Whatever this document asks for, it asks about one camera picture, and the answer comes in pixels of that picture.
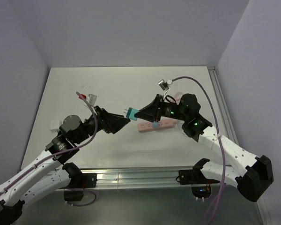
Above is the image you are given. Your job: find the white plug adapter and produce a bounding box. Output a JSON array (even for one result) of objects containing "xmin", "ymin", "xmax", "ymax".
[{"xmin": 50, "ymin": 120, "xmax": 61, "ymax": 132}]

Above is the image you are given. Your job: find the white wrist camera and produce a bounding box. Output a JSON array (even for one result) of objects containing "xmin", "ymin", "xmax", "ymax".
[
  {"xmin": 158, "ymin": 79, "xmax": 173, "ymax": 91},
  {"xmin": 76, "ymin": 92, "xmax": 97, "ymax": 107}
]

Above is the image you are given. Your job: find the aluminium right side rail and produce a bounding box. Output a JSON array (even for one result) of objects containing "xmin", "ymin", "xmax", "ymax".
[{"xmin": 207, "ymin": 66, "xmax": 255, "ymax": 169}]

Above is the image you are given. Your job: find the pink power strip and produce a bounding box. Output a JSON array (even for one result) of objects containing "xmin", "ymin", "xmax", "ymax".
[{"xmin": 137, "ymin": 119, "xmax": 177, "ymax": 133}]

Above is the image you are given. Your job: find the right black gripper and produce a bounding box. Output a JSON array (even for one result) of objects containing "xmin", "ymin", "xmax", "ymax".
[{"xmin": 135, "ymin": 93, "xmax": 188, "ymax": 122}]

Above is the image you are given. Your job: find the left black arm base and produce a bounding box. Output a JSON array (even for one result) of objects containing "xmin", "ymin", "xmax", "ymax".
[{"xmin": 63, "ymin": 173, "xmax": 97, "ymax": 207}]

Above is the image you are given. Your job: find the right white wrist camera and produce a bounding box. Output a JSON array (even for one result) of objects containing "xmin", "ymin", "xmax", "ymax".
[{"xmin": 158, "ymin": 79, "xmax": 173, "ymax": 91}]

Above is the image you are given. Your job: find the light blue charger plug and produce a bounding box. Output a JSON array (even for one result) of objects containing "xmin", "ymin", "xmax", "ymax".
[{"xmin": 152, "ymin": 121, "xmax": 159, "ymax": 129}]

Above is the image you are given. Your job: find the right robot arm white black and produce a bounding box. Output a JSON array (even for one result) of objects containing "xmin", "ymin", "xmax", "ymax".
[{"xmin": 135, "ymin": 94, "xmax": 274, "ymax": 202}]

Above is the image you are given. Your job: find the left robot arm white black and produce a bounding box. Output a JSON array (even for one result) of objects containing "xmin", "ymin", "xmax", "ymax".
[{"xmin": 0, "ymin": 106, "xmax": 130, "ymax": 225}]

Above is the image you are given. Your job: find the aluminium front rail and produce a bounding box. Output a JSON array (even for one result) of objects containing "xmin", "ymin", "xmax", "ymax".
[{"xmin": 13, "ymin": 165, "xmax": 258, "ymax": 192}]

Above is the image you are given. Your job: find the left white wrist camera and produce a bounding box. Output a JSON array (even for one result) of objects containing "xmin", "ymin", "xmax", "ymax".
[{"xmin": 76, "ymin": 92, "xmax": 97, "ymax": 107}]

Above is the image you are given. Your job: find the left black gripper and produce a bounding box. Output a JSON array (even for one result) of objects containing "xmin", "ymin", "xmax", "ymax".
[{"xmin": 74, "ymin": 105, "xmax": 130, "ymax": 144}]

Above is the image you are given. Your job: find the aluminium rail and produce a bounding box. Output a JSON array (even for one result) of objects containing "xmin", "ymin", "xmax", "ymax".
[
  {"xmin": 13, "ymin": 165, "xmax": 258, "ymax": 192},
  {"xmin": 207, "ymin": 66, "xmax": 255, "ymax": 169}
]

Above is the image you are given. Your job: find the teal plug adapter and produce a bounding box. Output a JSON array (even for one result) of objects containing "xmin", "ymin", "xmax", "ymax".
[{"xmin": 124, "ymin": 107, "xmax": 139, "ymax": 121}]

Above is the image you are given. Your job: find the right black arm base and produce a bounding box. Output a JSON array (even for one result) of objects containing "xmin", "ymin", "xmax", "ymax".
[{"xmin": 175, "ymin": 158, "xmax": 220, "ymax": 201}]

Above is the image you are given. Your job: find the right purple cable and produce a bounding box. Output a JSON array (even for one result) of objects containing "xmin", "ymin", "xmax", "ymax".
[{"xmin": 170, "ymin": 76, "xmax": 227, "ymax": 225}]

